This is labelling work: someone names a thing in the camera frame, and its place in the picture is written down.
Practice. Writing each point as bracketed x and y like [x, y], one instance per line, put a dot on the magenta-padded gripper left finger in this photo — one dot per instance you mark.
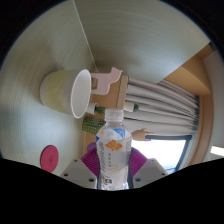
[78, 171]

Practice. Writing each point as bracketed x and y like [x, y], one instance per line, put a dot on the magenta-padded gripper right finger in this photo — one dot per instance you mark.
[150, 170]

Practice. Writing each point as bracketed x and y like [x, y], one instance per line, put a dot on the clear plastic water bottle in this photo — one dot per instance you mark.
[114, 153]

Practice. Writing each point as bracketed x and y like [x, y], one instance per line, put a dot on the dark framed window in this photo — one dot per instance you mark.
[163, 151]

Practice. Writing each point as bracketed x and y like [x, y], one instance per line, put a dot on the flat round red coaster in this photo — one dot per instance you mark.
[49, 158]

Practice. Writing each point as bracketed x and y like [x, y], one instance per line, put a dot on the grey window curtain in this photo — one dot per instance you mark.
[160, 106]

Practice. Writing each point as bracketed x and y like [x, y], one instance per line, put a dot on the ceiling lights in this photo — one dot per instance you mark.
[217, 150]

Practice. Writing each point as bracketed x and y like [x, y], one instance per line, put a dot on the white paper cup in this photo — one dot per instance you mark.
[58, 91]

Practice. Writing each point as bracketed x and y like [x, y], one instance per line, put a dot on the grey-green desk partition panel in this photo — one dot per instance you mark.
[133, 36]

